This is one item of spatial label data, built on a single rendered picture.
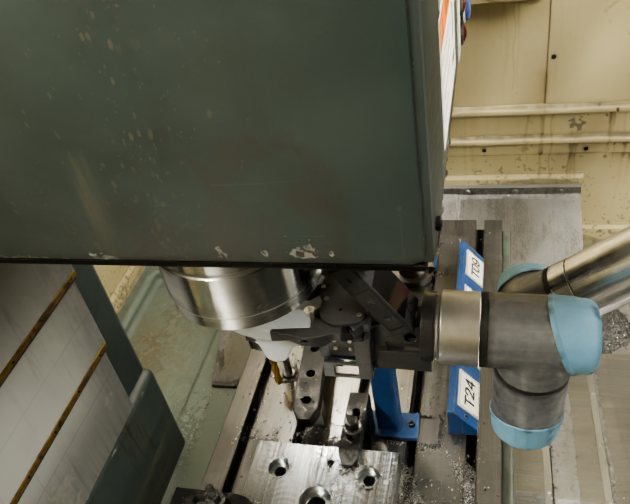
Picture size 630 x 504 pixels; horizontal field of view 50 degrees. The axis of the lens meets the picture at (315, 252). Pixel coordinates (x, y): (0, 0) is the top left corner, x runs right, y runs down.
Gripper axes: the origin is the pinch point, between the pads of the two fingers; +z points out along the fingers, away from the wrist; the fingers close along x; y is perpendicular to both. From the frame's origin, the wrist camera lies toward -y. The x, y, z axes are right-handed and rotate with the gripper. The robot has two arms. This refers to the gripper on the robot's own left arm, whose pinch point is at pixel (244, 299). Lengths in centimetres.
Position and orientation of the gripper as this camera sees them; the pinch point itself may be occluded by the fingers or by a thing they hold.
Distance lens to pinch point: 72.2
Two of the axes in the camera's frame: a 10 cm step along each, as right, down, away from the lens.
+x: 2.1, -6.4, 7.4
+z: -9.7, -0.4, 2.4
